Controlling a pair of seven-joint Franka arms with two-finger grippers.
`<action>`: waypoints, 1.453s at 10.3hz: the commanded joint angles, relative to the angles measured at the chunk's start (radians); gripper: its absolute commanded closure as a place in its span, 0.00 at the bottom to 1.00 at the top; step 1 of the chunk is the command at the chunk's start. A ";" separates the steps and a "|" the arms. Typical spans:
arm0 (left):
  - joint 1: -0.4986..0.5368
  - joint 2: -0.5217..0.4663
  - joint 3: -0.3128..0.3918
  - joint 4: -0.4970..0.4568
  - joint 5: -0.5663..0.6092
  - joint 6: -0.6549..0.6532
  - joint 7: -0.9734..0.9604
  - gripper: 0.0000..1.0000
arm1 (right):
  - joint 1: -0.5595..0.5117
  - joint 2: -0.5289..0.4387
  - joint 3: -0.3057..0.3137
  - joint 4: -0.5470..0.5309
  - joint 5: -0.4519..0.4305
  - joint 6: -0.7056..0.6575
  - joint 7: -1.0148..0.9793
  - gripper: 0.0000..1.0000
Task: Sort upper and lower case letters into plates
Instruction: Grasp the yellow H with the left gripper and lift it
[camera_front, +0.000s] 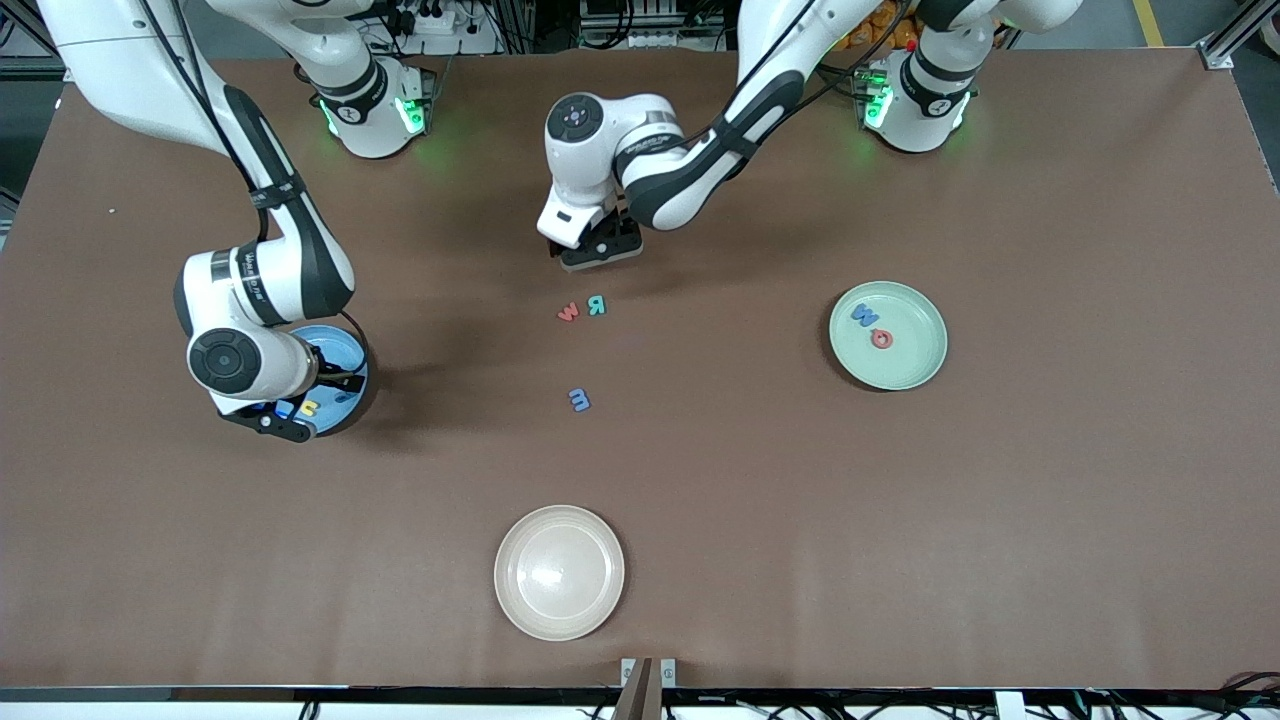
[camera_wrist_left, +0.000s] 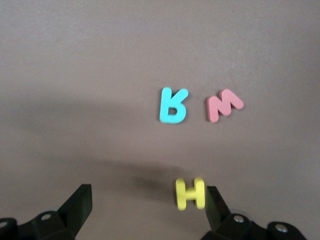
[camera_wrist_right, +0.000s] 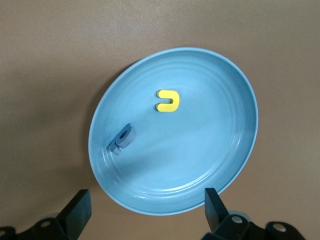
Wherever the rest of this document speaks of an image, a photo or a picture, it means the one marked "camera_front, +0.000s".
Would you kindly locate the brown wedge piece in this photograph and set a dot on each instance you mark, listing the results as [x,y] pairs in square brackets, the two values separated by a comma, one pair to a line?
[636,695]

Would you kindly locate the beige round plate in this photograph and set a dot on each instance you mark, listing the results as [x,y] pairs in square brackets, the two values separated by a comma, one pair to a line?
[559,573]

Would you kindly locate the pink foam letter Q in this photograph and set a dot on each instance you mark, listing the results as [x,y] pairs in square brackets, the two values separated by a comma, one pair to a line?
[881,339]

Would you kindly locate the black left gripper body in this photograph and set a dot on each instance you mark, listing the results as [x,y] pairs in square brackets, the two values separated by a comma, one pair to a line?
[617,236]

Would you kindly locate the light green round plate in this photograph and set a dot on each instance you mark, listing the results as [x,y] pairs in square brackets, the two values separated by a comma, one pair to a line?
[900,355]

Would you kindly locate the grey metal edge bracket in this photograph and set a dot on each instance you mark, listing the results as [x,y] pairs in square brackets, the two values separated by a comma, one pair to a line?
[668,672]

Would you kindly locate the red foam letter w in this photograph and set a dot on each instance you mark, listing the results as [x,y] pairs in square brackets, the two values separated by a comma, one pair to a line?
[568,312]

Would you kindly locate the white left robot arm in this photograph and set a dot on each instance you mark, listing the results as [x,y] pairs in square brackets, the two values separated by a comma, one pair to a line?
[690,170]

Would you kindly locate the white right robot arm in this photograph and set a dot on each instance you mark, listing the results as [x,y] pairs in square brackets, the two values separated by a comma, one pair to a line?
[250,360]

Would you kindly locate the blue foam capital M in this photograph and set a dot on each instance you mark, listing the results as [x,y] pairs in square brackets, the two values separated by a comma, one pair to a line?
[863,315]

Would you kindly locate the aluminium frame profile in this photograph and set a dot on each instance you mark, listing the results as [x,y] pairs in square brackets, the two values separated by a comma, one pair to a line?
[20,30]
[1235,35]

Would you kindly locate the blue foam lowercase m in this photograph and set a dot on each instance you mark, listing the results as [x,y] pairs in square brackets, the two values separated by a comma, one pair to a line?
[579,400]

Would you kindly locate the brown table mat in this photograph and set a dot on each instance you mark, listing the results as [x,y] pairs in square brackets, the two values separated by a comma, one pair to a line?
[900,520]

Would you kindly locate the blue round plate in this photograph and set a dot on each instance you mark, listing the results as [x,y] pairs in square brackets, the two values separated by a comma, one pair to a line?
[340,350]

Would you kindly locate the orange items pile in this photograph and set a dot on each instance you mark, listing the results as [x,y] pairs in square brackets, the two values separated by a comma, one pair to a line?
[880,30]

